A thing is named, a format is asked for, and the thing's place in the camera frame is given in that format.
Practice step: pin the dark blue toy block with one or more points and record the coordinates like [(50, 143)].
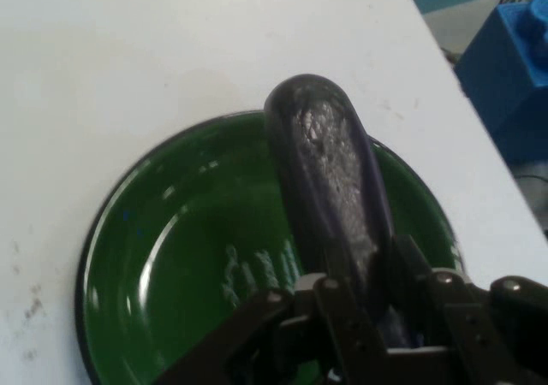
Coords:
[(505, 81)]

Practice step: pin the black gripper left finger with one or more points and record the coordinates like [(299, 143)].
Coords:
[(342, 329)]

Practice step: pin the green round plate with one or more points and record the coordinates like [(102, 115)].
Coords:
[(180, 239)]

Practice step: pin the purple toy eggplant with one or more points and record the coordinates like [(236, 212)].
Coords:
[(325, 167)]

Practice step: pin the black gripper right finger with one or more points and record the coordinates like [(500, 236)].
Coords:
[(479, 325)]

